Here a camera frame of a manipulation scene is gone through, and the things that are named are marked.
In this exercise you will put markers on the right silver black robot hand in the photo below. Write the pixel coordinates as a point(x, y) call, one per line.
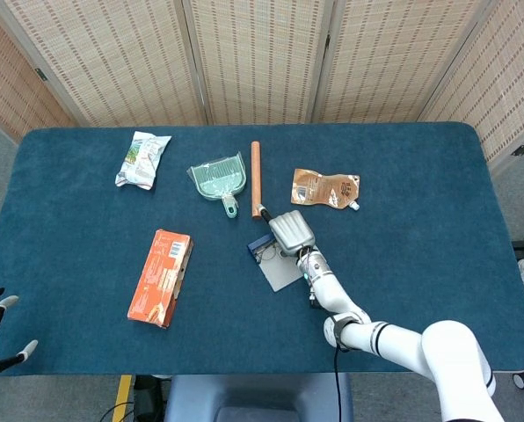
point(293, 233)

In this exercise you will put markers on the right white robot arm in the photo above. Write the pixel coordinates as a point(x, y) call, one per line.
point(398, 340)

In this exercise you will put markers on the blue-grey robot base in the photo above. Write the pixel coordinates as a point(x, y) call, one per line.
point(257, 395)

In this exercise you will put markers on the brown spout pouch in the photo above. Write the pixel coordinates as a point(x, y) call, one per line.
point(321, 189)

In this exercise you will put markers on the orange wooden rolling pin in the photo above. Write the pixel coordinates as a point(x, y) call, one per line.
point(256, 180)

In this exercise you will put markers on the green plastic dustpan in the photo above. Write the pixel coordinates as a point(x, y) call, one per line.
point(218, 180)

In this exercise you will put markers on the orange cardboard box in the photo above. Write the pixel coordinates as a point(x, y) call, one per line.
point(158, 281)

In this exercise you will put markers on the blue table carpet cover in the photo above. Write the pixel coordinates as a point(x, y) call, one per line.
point(90, 220)

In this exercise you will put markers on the white snack bag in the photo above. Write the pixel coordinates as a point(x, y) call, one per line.
point(141, 160)

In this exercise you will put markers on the woven folding screen panel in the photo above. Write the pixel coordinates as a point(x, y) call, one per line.
point(112, 57)
point(257, 57)
point(504, 79)
point(7, 79)
point(389, 57)

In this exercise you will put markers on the dark screen hinge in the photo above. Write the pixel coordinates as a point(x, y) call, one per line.
point(41, 74)
point(327, 41)

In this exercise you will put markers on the black caster wheel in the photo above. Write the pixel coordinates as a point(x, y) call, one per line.
point(520, 380)

